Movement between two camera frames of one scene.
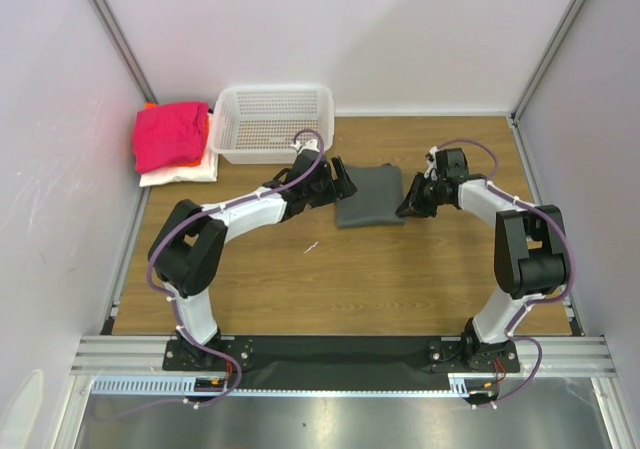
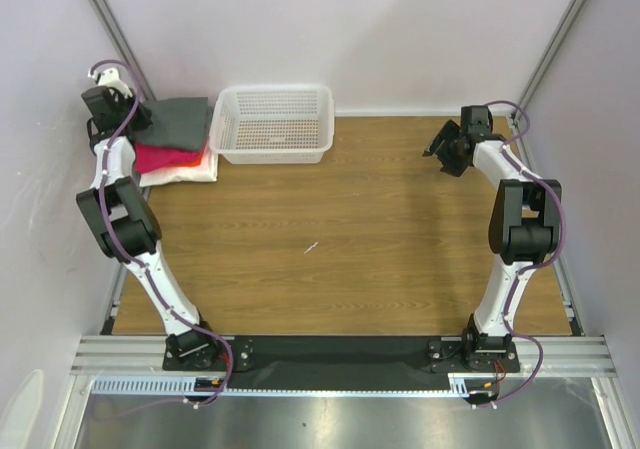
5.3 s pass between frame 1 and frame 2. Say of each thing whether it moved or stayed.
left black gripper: moved
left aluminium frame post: stayed
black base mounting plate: stayed
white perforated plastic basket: stayed
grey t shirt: moved
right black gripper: moved
